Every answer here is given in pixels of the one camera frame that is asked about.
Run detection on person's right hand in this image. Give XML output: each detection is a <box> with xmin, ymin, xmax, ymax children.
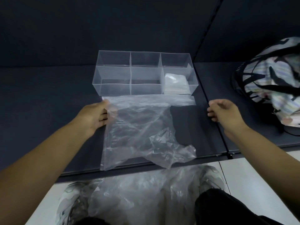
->
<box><xmin>207</xmin><ymin>99</ymin><xmax>248</xmax><ymax>138</ymax></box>

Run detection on person's left hand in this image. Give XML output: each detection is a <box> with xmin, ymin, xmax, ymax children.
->
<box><xmin>75</xmin><ymin>100</ymin><xmax>110</xmax><ymax>138</ymax></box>

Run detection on clear three-compartment plastic box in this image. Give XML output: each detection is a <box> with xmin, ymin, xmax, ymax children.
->
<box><xmin>93</xmin><ymin>50</ymin><xmax>199</xmax><ymax>96</ymax></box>

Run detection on pile of plastic bags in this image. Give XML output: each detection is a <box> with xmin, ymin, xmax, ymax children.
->
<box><xmin>88</xmin><ymin>165</ymin><xmax>211</xmax><ymax>225</ymax></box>

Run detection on person's left forearm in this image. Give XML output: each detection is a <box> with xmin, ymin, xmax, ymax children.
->
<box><xmin>0</xmin><ymin>124</ymin><xmax>94</xmax><ymax>225</ymax></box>

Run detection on person's right forearm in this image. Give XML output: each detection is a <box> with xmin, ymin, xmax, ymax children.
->
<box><xmin>224</xmin><ymin>127</ymin><xmax>300</xmax><ymax>219</ymax></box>

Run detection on black white striped tote bag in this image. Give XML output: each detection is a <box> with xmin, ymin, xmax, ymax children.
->
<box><xmin>232</xmin><ymin>37</ymin><xmax>300</xmax><ymax>136</ymax></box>

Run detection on black trousers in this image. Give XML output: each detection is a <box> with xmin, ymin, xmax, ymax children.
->
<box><xmin>77</xmin><ymin>188</ymin><xmax>284</xmax><ymax>225</ymax></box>

